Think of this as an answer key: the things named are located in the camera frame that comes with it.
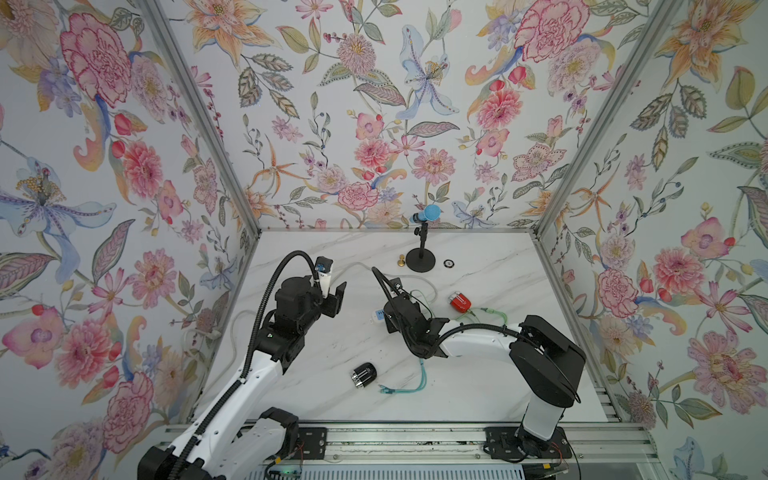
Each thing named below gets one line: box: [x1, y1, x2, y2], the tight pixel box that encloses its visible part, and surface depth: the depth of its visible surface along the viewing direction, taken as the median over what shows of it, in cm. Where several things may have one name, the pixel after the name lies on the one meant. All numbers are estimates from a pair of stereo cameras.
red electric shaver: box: [448, 291, 472, 313], surface depth 100 cm
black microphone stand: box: [406, 222, 436, 273], surface depth 112 cm
